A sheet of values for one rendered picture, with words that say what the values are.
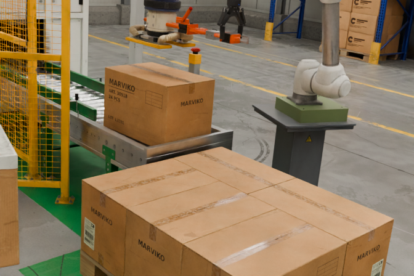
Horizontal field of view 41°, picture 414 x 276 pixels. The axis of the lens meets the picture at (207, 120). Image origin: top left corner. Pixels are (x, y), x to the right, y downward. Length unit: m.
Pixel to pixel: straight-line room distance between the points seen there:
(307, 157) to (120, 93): 1.26
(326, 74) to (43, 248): 1.94
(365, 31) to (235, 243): 8.93
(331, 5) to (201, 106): 0.97
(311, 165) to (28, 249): 1.81
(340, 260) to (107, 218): 1.11
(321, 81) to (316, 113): 0.21
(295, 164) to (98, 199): 1.38
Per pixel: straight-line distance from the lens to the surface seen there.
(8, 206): 1.96
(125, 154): 3.37
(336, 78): 3.39
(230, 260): 2.26
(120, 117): 3.58
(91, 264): 3.03
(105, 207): 2.78
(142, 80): 3.37
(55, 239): 3.50
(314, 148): 3.66
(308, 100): 3.57
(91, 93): 4.65
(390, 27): 11.36
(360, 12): 11.10
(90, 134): 3.68
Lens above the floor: 1.68
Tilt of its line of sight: 16 degrees down
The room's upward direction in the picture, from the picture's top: 5 degrees clockwise
